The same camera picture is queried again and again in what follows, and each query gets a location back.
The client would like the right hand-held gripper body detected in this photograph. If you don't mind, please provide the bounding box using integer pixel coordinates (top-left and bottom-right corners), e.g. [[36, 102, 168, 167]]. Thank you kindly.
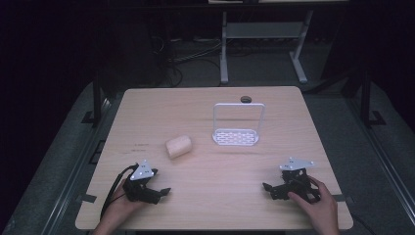
[[278, 157, 323, 205]]

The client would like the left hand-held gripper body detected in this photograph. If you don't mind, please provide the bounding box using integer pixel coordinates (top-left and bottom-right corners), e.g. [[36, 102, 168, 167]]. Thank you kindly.
[[121, 159, 160, 204]]

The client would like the person's left hand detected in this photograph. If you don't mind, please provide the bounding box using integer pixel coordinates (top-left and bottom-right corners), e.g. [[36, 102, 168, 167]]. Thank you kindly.
[[100, 178, 147, 227]]

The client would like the person's right hand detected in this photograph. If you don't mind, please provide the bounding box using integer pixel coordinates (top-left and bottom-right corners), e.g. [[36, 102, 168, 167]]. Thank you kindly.
[[287, 175, 341, 230]]

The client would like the beige sponge block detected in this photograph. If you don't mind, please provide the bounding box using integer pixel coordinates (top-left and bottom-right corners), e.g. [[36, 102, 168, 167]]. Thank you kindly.
[[164, 134, 193, 161]]

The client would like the grey tape strip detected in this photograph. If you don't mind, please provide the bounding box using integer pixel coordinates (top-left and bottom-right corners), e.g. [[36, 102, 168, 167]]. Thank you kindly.
[[332, 194, 354, 204], [79, 193, 98, 204]]

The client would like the white perforated metal rack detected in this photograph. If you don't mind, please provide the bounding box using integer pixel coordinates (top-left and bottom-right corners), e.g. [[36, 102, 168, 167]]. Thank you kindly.
[[211, 102, 266, 147]]

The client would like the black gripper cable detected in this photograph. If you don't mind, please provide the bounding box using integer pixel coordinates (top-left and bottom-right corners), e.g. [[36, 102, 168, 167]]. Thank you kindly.
[[99, 164, 139, 220]]

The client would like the black floor cable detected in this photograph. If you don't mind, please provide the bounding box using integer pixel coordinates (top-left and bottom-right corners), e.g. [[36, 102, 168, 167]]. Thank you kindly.
[[351, 212, 375, 235]]

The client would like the black metal frame post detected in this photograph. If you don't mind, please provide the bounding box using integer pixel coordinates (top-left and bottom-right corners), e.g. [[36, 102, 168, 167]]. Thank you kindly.
[[81, 70, 105, 127], [358, 67, 388, 129]]

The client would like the bundle of floor cables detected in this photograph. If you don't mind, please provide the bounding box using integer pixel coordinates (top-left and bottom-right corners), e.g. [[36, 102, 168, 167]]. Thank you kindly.
[[150, 34, 227, 88]]

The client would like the white metal desk frame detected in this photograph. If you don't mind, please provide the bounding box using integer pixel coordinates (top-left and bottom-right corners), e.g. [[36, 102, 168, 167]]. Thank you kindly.
[[219, 9, 315, 86]]

